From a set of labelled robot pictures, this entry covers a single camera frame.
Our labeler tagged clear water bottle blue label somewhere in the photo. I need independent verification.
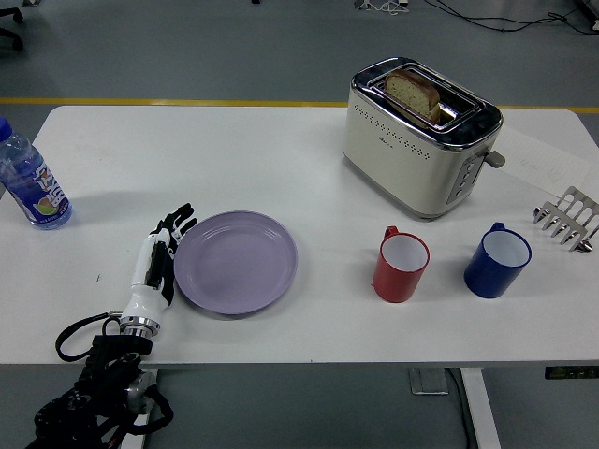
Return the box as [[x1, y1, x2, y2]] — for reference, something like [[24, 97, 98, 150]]
[[0, 116, 74, 231]]

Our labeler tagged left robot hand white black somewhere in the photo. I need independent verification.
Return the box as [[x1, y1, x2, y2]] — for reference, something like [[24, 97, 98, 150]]
[[119, 202, 198, 325]]

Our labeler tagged purple plate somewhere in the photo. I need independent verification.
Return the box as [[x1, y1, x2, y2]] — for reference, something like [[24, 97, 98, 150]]
[[173, 210, 300, 317]]

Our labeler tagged grey cable under table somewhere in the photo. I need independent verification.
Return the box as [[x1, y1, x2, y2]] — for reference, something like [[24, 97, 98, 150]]
[[444, 368, 479, 449]]

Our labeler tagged black floor cable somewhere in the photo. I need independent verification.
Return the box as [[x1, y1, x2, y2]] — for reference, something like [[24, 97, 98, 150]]
[[424, 0, 599, 36]]

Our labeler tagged red mug white inside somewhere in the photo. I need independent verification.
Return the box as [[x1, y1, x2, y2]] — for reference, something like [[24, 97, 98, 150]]
[[372, 225, 431, 304]]

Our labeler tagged white metal stand base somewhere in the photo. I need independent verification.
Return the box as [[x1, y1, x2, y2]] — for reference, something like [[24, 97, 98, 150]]
[[353, 0, 411, 15]]

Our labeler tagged brown bread slice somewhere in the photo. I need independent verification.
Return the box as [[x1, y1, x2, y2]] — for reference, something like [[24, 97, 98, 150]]
[[384, 69, 443, 124]]

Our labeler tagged cream chrome toaster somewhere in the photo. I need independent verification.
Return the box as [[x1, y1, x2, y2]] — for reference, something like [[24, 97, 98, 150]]
[[341, 56, 507, 223]]

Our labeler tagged black table control panel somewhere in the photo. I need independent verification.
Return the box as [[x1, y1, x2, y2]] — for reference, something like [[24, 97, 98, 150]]
[[544, 366, 599, 382]]

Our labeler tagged grey box under table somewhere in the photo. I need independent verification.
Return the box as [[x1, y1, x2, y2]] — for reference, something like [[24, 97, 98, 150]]
[[409, 368, 451, 397]]

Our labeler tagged white paper sheet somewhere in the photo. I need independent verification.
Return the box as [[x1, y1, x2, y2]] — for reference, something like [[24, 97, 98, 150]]
[[494, 125, 591, 194]]

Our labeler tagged black office chair base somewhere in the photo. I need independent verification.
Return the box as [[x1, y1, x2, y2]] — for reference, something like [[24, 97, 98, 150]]
[[0, 7, 25, 52]]

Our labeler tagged blue mug white inside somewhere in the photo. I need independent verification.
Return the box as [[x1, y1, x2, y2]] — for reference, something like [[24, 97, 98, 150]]
[[463, 222, 533, 300]]

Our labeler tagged metal toast rack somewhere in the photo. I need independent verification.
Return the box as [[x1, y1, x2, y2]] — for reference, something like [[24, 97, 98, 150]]
[[532, 185, 599, 255]]

